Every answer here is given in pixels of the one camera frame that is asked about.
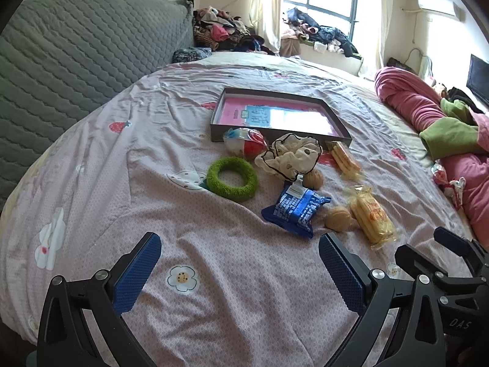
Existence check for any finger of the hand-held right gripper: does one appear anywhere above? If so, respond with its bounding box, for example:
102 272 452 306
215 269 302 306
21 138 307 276
395 243 487 296
433 226 489 275

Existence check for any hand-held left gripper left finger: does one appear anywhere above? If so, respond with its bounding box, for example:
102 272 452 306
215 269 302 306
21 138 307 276
36 232 163 367

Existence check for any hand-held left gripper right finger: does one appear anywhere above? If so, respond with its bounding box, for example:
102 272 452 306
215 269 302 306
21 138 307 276
318 232 446 367

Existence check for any walnut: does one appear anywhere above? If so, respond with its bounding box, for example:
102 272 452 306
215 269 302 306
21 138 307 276
324 206 352 232
303 171 325 191

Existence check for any large yellow cracker packet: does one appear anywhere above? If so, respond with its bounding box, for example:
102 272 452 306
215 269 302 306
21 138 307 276
344 185 398 251

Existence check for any blue snack packet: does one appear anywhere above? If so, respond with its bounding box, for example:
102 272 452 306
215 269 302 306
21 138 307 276
261 181 332 239

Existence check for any small yellow cracker packet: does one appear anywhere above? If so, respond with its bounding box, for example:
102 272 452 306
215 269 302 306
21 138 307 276
325 141 363 180

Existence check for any cream scrunchie with black trim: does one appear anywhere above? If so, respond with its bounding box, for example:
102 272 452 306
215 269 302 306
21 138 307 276
255 133 323 181

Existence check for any green fuzzy ring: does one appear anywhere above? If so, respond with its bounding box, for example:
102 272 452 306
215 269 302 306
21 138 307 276
207 156 259 202

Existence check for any egg-shaped candy packet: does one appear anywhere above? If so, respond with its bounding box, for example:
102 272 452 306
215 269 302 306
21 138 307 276
223 127 268 160

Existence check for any shallow grey cardboard box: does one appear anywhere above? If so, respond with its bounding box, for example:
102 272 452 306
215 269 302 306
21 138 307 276
210 87 352 150

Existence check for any red white candy wrapper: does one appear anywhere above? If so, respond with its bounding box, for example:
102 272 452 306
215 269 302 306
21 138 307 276
432 162 467 211

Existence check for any green cloth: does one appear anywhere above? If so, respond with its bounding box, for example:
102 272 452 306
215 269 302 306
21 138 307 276
419 98 489 160

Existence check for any black cloth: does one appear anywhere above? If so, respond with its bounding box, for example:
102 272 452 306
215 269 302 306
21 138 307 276
447 87 483 112

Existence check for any pink quilt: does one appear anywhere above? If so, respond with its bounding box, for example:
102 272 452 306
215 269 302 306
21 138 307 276
374 66 489 249

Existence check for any black television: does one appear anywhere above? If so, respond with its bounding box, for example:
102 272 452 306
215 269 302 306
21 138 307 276
466 54 489 108

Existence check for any dark bag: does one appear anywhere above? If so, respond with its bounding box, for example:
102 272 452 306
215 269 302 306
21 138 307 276
388 57 415 72

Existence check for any beige bed sheet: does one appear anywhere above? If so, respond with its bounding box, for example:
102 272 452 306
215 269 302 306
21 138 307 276
199 51 432 161

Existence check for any grey quilted headboard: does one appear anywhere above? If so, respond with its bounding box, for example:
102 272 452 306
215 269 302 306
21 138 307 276
0 0 195 211

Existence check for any dark patterned cloth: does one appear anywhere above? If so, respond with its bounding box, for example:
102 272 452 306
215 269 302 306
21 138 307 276
172 47 212 64

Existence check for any cream curtain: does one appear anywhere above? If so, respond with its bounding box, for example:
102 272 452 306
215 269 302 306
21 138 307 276
248 0 285 56
357 0 394 79

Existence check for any white air conditioner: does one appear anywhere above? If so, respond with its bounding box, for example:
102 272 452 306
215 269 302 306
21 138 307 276
417 0 466 21

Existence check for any clothes pile on windowsill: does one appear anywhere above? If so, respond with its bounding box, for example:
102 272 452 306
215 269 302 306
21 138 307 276
283 7 360 58

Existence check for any pile of mixed clothes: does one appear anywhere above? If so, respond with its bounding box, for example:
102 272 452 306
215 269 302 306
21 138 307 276
193 6 276 55

